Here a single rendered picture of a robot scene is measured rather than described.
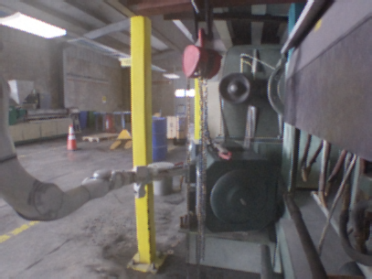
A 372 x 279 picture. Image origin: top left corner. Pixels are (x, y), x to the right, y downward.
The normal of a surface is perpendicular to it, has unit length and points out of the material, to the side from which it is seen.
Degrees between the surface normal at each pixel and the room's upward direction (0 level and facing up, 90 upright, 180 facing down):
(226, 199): 90
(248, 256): 90
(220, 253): 90
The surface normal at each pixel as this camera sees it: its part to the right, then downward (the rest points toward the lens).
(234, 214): 0.04, 0.22
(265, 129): -0.27, 0.14
